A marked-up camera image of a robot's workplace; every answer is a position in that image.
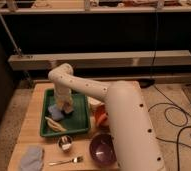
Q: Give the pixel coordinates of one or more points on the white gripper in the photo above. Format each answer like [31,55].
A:
[65,106]

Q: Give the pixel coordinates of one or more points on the blue eraser sponge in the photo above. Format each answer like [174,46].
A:
[56,114]

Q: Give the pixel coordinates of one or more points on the green plastic tray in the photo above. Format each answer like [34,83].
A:
[77,122]

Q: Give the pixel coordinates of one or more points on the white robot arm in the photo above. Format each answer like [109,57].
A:
[134,138]

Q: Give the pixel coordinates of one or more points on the orange bowl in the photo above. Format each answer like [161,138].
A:
[99,111]

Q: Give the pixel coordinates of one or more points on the small metal cup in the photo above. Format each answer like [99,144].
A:
[65,143]

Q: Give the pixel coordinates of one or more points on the orange carrot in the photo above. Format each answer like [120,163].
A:
[101,120]

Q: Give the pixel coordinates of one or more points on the silver fork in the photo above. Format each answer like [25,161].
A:
[73,160]

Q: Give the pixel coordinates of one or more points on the purple bowl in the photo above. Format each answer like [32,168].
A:
[102,150]

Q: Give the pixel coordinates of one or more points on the grey blue cloth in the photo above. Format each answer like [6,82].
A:
[32,160]

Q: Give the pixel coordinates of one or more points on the metal shelf rail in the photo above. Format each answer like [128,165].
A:
[101,60]

